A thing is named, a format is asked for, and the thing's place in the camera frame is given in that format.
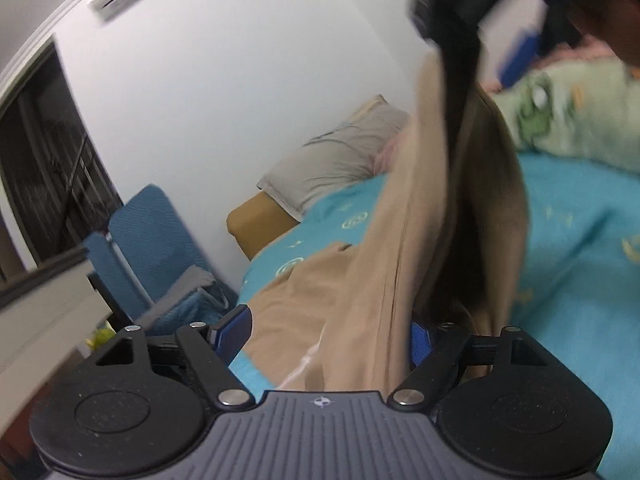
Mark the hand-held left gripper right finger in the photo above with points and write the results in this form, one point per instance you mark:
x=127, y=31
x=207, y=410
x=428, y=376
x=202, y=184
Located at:
x=418, y=346

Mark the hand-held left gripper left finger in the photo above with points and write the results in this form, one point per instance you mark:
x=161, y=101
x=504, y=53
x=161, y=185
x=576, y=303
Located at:
x=233, y=327

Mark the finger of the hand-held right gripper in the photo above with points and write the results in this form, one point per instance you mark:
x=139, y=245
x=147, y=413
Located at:
x=457, y=90
x=520, y=55

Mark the tan pants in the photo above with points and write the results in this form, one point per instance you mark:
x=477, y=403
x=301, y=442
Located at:
x=360, y=300

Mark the person's right hand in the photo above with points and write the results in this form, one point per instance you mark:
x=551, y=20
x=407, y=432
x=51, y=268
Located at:
x=607, y=30

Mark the grey folded cloth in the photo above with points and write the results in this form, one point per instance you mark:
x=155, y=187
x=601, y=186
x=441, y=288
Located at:
x=185, y=287

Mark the green cartoon printed blanket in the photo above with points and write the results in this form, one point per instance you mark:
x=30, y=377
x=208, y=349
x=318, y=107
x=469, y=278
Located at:
x=575, y=110

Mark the pink fluffy blanket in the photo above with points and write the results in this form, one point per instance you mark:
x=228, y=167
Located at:
x=392, y=152

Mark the yellow pillow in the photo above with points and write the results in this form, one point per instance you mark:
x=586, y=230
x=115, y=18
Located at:
x=367, y=106

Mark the mustard yellow headboard cushion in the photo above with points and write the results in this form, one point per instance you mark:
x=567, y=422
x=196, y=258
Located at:
x=255, y=225

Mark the blue covered chair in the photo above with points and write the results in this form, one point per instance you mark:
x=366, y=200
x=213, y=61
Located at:
x=155, y=240

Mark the green plush toy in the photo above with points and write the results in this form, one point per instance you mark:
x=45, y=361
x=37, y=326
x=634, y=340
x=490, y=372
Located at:
x=99, y=338

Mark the grey pillow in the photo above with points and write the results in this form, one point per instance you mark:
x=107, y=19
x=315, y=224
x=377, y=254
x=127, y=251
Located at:
x=330, y=165

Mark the turquoise printed blanket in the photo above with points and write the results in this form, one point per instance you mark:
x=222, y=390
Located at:
x=575, y=260

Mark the white table with black legs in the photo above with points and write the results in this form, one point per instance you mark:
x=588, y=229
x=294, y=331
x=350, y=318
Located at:
x=40, y=320

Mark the dark barred window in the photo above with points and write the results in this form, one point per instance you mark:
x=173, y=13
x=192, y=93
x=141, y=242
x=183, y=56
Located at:
x=50, y=170

